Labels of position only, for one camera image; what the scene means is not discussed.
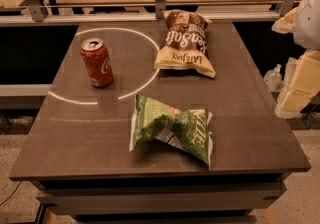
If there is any red coke can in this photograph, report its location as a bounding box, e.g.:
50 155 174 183
80 38 114 88

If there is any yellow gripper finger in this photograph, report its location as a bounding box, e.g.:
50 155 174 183
271 7 298 34
275 50 320 119

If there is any brown sea salt chip bag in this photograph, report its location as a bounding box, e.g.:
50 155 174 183
154 9 216 78

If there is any clear plastic bottle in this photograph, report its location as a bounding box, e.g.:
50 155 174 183
264 64 282 91

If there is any green kettle chip bag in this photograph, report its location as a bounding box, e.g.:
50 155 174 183
129 94 213 166

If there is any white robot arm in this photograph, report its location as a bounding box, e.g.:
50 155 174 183
272 0 320 119

